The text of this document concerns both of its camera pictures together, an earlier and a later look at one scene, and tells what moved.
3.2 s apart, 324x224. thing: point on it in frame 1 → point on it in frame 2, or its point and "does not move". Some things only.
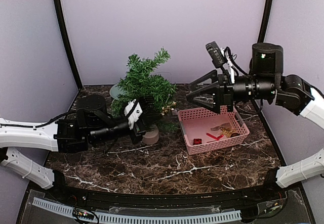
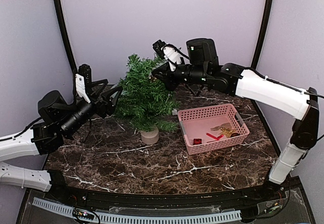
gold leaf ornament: x=227 y=125 does not move
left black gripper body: x=139 y=131 → x=101 y=109
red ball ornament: x=235 y=134 does not move
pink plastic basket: x=205 y=130 does not move
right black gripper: x=223 y=92 → x=165 y=77
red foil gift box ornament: x=197 y=141 does not move
